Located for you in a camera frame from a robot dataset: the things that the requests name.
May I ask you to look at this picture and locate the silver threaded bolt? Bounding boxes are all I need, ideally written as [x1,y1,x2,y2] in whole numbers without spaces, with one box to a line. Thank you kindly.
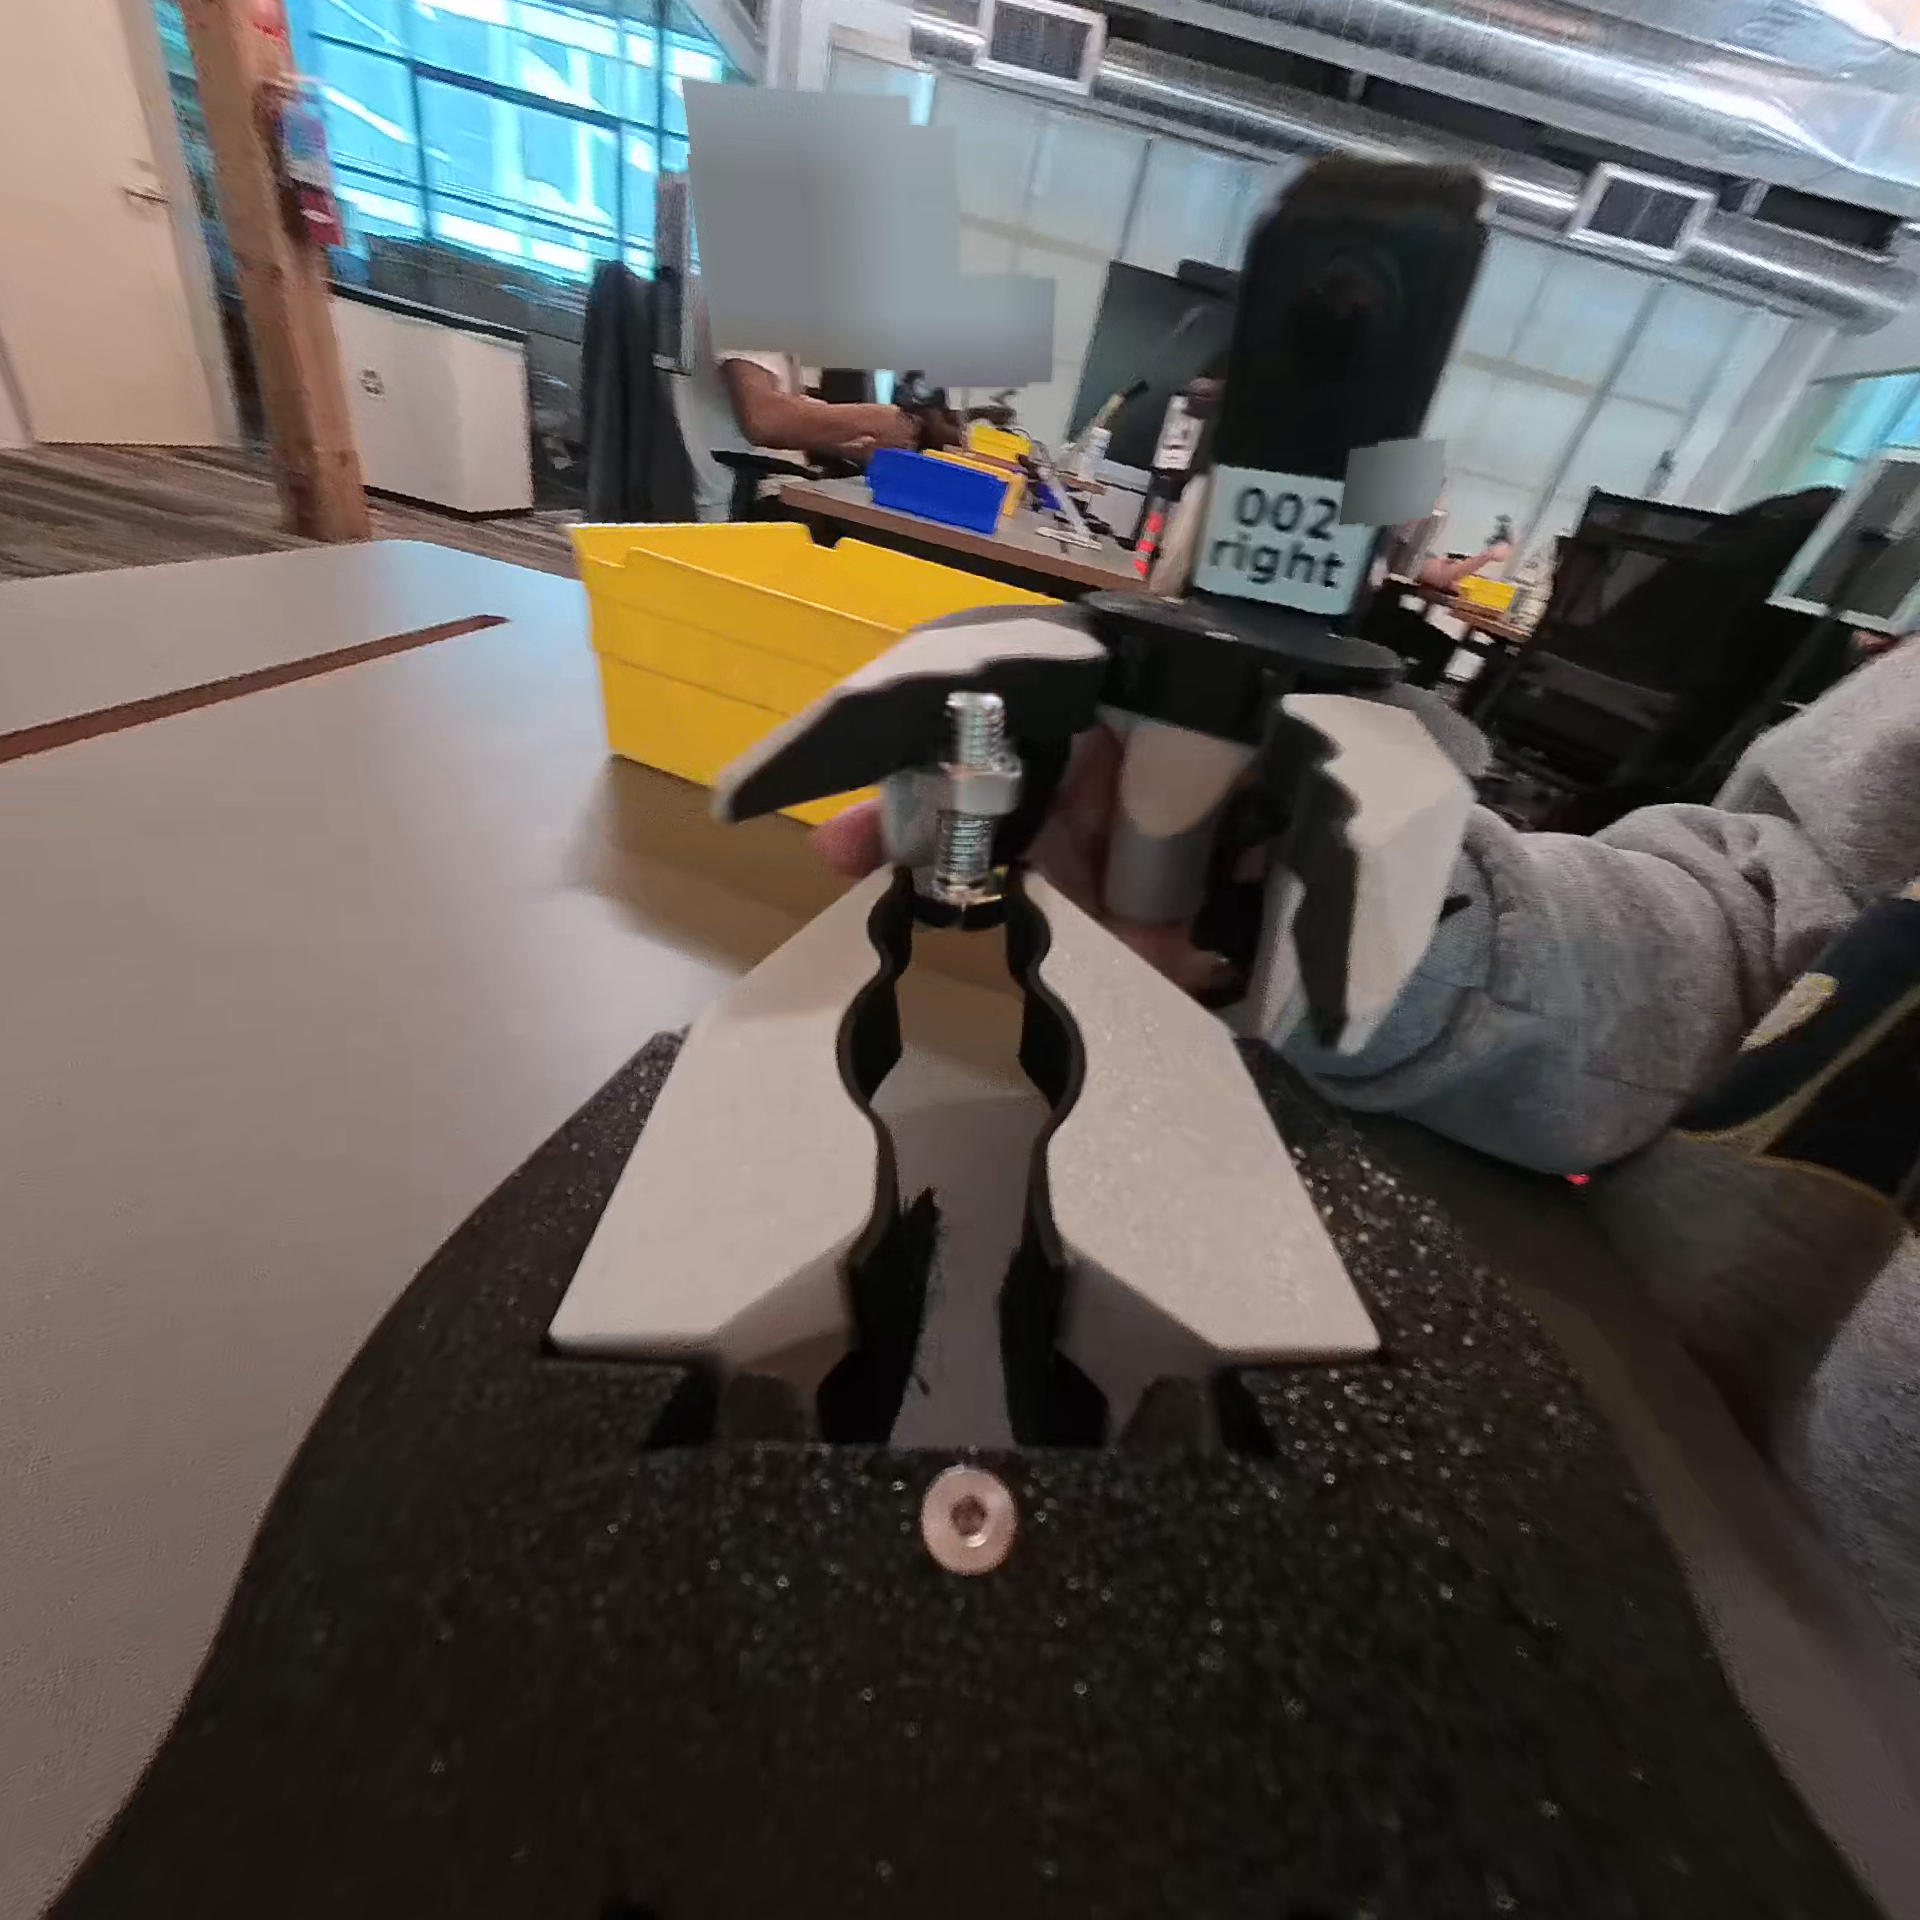
[918,690,1016,920]

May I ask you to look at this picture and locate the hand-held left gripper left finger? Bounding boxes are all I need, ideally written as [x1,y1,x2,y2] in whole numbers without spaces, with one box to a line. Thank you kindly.
[547,870,944,1449]

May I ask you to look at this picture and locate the silver hex nut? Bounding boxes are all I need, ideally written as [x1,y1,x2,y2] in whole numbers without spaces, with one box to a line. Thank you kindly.
[882,754,1026,868]

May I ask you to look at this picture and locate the person's right forearm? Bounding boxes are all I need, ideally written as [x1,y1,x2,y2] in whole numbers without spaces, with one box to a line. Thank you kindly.
[1283,644,1920,1175]

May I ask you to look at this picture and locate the yellow plastic bin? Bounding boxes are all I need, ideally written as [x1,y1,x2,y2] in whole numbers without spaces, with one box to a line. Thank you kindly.
[570,518,1085,829]

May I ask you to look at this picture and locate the silver air duct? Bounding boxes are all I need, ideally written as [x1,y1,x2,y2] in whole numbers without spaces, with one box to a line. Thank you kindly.
[901,0,1920,325]

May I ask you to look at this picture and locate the black mesh chair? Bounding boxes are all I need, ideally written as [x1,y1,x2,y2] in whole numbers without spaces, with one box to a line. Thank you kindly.
[1462,482,1866,829]

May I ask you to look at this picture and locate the white cabinet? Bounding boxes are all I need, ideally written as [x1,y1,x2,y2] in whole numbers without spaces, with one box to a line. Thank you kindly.
[326,285,539,521]

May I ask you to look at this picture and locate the person's right hand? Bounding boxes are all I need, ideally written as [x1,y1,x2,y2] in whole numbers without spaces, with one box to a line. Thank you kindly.
[808,727,1278,1008]

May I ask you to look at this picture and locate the wooden pillar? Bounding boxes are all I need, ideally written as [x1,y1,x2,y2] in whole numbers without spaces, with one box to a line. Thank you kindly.
[176,0,375,543]

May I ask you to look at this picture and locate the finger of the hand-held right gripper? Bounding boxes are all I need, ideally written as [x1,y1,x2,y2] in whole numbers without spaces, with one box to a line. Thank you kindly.
[709,613,1115,828]
[1246,690,1488,1055]

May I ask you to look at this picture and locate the wooden work table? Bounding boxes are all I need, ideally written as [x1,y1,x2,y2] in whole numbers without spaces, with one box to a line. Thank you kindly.
[776,477,1162,597]

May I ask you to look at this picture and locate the dark computer monitor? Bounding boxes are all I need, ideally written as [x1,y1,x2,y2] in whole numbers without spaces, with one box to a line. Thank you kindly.
[1067,258,1248,453]

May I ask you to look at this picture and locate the white door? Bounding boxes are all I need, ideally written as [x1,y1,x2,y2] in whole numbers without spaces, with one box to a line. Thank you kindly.
[0,0,242,447]

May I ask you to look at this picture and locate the blue plastic bin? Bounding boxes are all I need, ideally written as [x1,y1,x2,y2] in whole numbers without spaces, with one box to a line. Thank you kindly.
[863,446,1030,538]

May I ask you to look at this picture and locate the black hanging jacket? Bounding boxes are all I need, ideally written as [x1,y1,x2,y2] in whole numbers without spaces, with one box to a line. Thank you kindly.
[583,258,702,524]

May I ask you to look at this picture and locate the person's torso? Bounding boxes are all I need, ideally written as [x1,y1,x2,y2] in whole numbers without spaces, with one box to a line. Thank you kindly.
[1590,885,1920,1665]

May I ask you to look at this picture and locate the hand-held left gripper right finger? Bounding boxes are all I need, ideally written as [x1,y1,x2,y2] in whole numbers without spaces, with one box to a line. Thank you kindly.
[991,873,1386,1449]

